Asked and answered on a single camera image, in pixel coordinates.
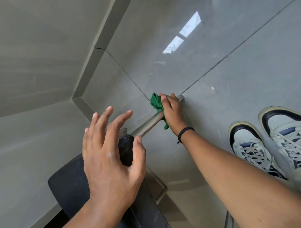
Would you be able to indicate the person's right thumb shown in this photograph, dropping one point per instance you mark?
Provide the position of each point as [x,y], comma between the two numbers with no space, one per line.
[165,102]

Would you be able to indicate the person's left little finger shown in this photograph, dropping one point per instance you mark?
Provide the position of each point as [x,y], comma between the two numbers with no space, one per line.
[85,141]

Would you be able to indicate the person's left thumb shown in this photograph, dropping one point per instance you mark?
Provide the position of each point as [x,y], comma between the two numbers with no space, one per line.
[139,155]

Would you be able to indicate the white and navy sneaker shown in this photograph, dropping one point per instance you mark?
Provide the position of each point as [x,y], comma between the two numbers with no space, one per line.
[284,133]
[252,150]

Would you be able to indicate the person's left hand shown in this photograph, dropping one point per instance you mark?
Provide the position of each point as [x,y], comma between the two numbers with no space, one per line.
[108,171]

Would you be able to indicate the person's right hand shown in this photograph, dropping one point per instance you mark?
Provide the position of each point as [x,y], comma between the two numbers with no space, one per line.
[173,115]

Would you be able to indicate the person's right forearm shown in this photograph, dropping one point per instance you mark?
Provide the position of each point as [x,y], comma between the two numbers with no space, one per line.
[235,178]

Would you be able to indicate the steel chair leg tube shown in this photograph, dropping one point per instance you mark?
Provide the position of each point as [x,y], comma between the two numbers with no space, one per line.
[147,125]
[228,220]

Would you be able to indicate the green cleaning cloth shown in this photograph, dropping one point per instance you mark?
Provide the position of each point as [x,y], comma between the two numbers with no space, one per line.
[157,103]

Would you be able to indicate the person's left middle finger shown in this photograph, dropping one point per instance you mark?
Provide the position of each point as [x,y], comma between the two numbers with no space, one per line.
[103,126]

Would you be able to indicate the person's left forearm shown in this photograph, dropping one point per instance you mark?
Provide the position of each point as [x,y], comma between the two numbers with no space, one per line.
[98,216]

